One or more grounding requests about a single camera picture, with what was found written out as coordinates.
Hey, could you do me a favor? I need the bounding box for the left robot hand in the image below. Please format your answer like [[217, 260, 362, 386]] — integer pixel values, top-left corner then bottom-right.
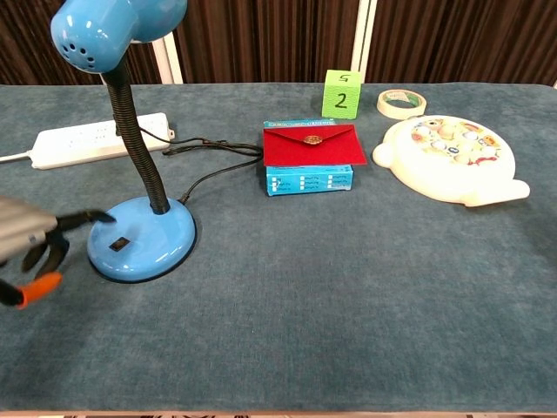
[[0, 194, 117, 310]]

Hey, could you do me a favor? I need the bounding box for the blue gooseneck desk lamp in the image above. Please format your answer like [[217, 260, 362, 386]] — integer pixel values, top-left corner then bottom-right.
[[50, 0, 198, 284]]

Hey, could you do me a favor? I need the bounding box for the white power strip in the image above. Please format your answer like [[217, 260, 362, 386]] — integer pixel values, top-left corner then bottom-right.
[[26, 111, 176, 171]]

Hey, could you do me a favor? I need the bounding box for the teal table cloth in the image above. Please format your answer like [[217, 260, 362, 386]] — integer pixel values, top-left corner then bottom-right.
[[0, 82, 557, 414]]

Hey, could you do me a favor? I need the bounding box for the blue cardboard box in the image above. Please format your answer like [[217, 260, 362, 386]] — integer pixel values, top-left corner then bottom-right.
[[263, 118, 355, 198]]

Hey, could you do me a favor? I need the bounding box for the red envelope with seal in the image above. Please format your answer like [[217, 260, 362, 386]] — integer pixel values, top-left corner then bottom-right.
[[262, 123, 368, 168]]

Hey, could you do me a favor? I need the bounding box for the brown curtain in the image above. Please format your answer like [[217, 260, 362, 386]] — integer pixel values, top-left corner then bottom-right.
[[0, 0, 557, 86]]

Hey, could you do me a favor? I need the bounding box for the green number cube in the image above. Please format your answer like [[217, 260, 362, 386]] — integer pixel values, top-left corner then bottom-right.
[[321, 69, 364, 120]]

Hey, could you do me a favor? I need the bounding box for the roll of masking tape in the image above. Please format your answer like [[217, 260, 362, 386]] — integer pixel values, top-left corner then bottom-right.
[[376, 89, 428, 121]]

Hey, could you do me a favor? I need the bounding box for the white fishing game toy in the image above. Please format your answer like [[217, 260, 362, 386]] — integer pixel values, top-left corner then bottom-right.
[[371, 114, 532, 208]]

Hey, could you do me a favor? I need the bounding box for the white power strip cable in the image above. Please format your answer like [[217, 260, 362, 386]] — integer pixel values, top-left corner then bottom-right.
[[0, 150, 34, 164]]

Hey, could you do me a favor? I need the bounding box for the black lamp power cord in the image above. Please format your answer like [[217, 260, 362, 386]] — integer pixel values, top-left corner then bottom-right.
[[139, 126, 265, 205]]

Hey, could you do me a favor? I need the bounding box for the white partition post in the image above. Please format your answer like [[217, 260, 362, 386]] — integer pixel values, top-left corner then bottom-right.
[[151, 30, 185, 85], [350, 0, 379, 84]]

